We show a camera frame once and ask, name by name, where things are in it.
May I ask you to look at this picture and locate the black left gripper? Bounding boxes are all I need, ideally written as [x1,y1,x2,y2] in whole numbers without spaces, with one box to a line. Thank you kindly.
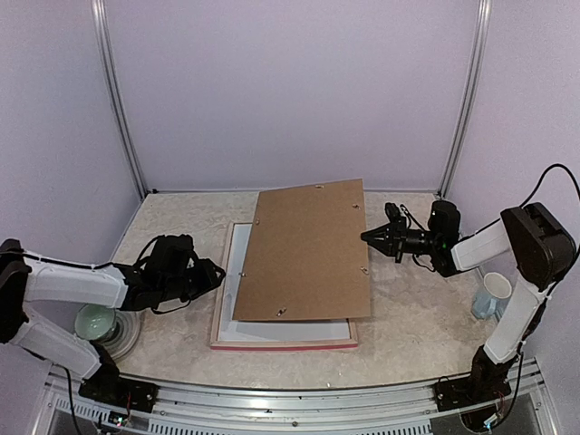
[159,258,225,303]

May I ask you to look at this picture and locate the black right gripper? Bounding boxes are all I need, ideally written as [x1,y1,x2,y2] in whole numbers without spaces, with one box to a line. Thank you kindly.
[362,215,441,262]

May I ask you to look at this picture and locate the dark landscape photo print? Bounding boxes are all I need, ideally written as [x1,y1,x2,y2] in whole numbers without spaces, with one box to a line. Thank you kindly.
[216,225,354,343]

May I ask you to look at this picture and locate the brown cardboard backing board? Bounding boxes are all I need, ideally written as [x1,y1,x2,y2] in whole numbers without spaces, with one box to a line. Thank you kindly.
[233,179,371,322]

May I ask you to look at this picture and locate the pink wooden picture frame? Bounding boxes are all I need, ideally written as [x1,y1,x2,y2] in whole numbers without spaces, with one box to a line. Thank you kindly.
[208,220,359,353]

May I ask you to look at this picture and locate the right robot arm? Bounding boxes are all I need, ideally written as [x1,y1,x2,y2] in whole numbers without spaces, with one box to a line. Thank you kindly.
[361,200,579,410]

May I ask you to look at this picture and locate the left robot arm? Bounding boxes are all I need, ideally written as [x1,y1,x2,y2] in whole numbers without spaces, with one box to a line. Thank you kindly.
[1,235,226,412]

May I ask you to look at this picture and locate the light blue ceramic mug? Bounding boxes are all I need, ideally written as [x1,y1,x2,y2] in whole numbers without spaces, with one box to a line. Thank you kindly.
[471,272,512,320]

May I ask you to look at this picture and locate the green ceramic bowl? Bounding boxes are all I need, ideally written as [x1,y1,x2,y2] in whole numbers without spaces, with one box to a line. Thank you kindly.
[74,304,116,341]

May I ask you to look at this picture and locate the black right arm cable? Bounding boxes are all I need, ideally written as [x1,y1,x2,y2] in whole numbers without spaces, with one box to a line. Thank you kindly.
[401,163,580,273]

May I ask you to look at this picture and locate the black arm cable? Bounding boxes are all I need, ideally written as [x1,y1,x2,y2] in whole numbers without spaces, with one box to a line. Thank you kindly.
[401,163,580,273]
[26,234,200,314]

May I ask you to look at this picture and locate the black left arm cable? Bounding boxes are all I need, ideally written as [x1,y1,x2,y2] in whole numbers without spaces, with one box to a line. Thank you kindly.
[26,234,200,314]

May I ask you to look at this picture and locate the aluminium front rail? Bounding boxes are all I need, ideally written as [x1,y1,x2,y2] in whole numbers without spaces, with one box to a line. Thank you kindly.
[44,357,549,435]

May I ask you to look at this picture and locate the right aluminium corner post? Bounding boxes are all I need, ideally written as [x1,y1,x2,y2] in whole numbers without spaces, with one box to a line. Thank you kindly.
[438,0,492,198]

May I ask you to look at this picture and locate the aluminium corner post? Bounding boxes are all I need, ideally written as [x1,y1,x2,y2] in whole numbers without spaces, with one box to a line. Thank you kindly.
[91,0,149,201]
[438,0,492,198]

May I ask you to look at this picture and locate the left aluminium corner post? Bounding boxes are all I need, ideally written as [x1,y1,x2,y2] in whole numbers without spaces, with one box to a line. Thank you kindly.
[91,0,149,201]

